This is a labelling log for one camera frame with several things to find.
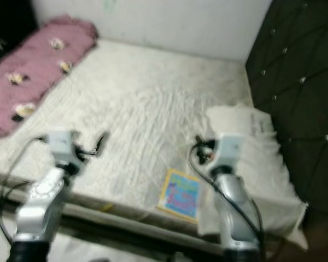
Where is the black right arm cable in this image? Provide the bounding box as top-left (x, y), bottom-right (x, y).
top-left (188, 143), bottom-right (267, 243)

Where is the black tufted headboard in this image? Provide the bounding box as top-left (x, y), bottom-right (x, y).
top-left (244, 0), bottom-right (328, 216)

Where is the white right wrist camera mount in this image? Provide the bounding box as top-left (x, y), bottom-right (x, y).
top-left (212, 132), bottom-right (247, 171)

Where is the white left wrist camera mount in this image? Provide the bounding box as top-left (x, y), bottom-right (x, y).
top-left (46, 129), bottom-right (80, 165)

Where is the cream pillow with black print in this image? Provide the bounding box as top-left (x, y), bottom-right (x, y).
top-left (196, 103), bottom-right (309, 252)

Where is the pink cartoon print blanket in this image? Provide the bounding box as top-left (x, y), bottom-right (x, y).
top-left (0, 16), bottom-right (99, 141)

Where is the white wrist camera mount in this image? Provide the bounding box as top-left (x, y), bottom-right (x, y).
top-left (46, 129), bottom-right (80, 165)
top-left (212, 132), bottom-right (247, 171)

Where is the white quilted mattress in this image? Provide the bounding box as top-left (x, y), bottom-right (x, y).
top-left (0, 39), bottom-right (288, 258)

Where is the blue yellow children's book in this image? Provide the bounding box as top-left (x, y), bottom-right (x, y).
top-left (155, 168), bottom-right (201, 223)

